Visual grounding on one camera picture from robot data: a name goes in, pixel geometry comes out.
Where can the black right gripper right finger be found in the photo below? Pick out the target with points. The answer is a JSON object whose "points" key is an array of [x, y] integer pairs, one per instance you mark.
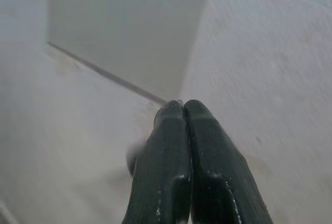
{"points": [[220, 177]]}

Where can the grey wall panel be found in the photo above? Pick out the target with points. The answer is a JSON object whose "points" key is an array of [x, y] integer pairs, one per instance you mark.
{"points": [[124, 40]]}

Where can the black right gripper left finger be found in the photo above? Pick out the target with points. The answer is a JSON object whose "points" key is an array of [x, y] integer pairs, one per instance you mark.
{"points": [[160, 172]]}

